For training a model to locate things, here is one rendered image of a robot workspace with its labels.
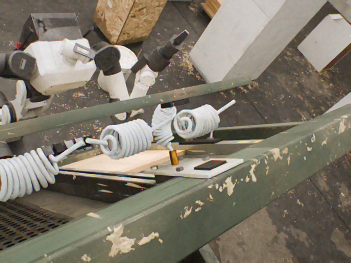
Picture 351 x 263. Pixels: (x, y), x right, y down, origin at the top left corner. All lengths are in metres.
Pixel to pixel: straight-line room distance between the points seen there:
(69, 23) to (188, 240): 1.23
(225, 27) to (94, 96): 1.59
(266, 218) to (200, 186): 2.94
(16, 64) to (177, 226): 1.04
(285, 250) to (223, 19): 2.42
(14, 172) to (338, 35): 5.85
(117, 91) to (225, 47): 2.38
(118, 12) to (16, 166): 3.13
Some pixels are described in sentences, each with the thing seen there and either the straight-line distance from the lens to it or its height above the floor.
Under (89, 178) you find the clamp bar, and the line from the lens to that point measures 1.01.
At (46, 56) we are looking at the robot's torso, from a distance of 1.50.
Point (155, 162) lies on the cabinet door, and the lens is 1.30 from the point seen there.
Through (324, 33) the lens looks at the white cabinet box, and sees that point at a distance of 6.23.
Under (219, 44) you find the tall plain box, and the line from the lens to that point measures 3.95.
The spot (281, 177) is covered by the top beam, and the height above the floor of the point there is 1.91.
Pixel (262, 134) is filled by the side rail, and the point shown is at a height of 1.54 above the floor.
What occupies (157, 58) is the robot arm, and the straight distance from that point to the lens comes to 1.48.
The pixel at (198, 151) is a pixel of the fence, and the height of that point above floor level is 1.43.
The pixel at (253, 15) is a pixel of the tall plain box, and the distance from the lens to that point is 3.69.
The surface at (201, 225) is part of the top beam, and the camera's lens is 0.58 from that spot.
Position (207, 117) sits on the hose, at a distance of 0.77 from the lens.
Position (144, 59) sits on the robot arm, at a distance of 1.50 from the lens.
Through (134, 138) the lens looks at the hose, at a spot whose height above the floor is 1.90.
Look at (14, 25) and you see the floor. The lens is 3.73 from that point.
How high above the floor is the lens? 2.36
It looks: 45 degrees down
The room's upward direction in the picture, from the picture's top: 38 degrees clockwise
